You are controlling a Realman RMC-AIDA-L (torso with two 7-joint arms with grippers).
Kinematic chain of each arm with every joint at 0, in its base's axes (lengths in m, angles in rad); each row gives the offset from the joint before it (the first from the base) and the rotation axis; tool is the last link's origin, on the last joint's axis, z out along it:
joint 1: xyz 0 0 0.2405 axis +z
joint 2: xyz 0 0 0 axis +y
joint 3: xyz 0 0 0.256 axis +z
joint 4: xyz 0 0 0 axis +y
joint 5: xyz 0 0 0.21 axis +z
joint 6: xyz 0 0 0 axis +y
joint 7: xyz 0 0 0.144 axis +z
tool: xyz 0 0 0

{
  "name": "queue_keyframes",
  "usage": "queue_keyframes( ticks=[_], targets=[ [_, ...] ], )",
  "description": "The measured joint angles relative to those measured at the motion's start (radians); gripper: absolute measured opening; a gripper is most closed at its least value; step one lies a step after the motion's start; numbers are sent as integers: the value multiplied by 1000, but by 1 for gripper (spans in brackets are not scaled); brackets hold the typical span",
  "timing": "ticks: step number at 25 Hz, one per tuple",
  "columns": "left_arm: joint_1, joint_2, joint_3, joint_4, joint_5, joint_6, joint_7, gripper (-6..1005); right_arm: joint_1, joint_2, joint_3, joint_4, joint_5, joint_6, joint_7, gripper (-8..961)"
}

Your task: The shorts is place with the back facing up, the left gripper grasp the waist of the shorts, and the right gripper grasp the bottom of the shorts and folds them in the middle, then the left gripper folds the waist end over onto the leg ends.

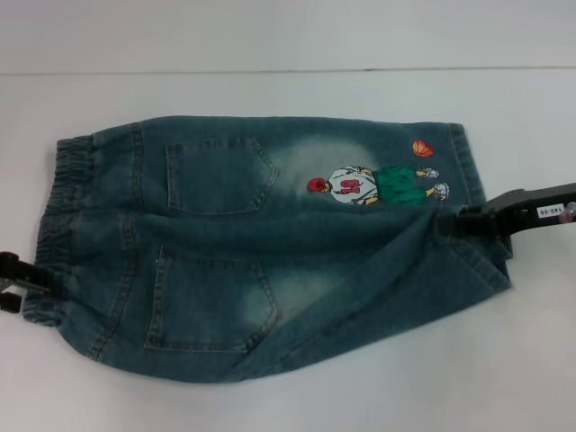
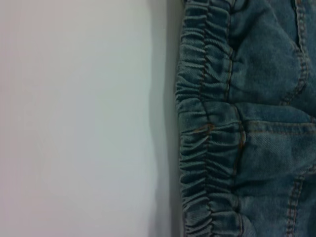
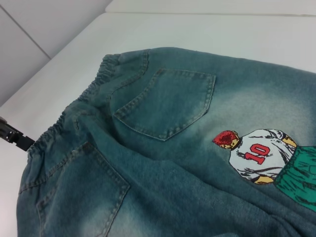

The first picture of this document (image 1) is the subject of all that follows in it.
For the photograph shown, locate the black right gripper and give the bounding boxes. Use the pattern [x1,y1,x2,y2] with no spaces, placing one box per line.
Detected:
[433,181,576,240]

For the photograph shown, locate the blue denim shorts with embroidery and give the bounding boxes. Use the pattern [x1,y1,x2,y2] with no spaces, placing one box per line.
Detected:
[22,115,514,382]

